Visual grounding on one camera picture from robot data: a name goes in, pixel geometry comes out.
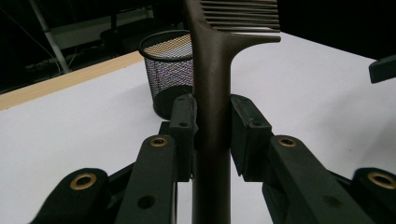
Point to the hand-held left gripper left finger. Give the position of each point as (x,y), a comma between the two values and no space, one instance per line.
(149,180)

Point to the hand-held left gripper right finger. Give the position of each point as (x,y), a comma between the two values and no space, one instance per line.
(295,186)

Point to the black mesh pen holder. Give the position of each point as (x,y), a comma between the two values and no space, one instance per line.
(168,77)

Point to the dark brown comb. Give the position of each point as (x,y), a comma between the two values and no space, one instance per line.
(211,93)

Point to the white table board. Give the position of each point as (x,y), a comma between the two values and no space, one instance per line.
(77,140)

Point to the light wooden table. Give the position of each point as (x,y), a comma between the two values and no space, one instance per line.
(62,82)

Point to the white-legged background desk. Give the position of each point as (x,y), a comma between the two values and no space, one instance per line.
(93,28)

